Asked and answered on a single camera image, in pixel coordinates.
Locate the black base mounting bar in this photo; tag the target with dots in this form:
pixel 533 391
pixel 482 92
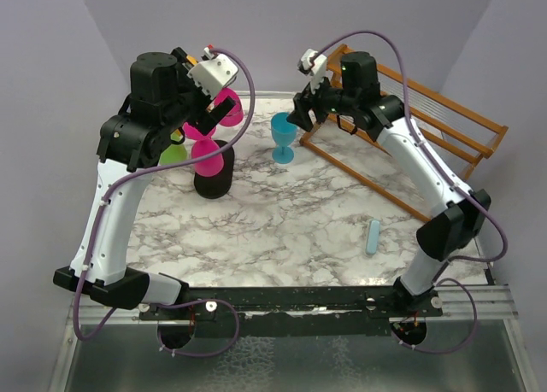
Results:
pixel 295 311

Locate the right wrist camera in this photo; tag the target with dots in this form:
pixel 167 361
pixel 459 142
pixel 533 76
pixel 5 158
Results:
pixel 313 65

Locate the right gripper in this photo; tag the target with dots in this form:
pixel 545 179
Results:
pixel 305 101

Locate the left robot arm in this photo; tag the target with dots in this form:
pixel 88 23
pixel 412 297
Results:
pixel 167 90

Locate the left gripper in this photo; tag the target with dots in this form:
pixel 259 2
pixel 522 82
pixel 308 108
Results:
pixel 216 112

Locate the green plastic wine glass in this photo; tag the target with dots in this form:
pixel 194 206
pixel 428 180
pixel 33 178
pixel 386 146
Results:
pixel 176 151

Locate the metal wine glass rack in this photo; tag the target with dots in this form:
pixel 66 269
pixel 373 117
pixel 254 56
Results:
pixel 213 177

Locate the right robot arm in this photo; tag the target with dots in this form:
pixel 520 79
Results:
pixel 457 212

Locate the wooden dish rack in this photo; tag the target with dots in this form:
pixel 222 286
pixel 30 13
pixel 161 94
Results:
pixel 436 116

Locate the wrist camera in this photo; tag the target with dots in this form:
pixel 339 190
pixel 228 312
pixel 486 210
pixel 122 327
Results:
pixel 313 65
pixel 214 73

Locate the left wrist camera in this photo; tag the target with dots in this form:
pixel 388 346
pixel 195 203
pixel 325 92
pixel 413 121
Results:
pixel 214 73

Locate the light blue flat stick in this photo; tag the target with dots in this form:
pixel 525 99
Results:
pixel 372 237

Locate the blue plastic wine glass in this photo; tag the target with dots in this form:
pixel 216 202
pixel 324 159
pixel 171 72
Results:
pixel 283 133

